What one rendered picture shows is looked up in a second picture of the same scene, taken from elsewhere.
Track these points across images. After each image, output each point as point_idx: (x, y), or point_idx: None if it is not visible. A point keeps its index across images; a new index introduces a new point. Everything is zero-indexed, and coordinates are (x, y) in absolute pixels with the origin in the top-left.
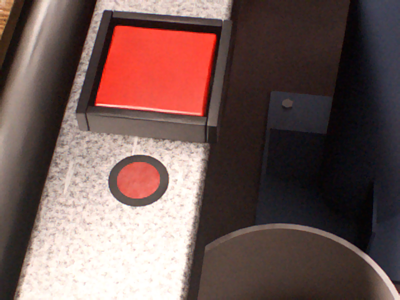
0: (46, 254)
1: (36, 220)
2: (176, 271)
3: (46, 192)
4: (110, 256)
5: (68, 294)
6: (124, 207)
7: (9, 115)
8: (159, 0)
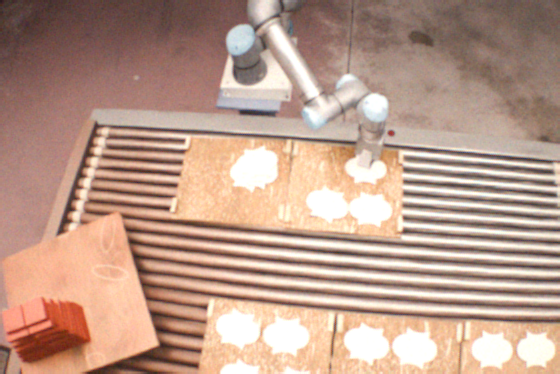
0: (403, 142)
1: (398, 144)
2: (403, 128)
3: (394, 143)
4: (402, 135)
5: (408, 139)
6: (395, 134)
7: (383, 148)
8: (358, 132)
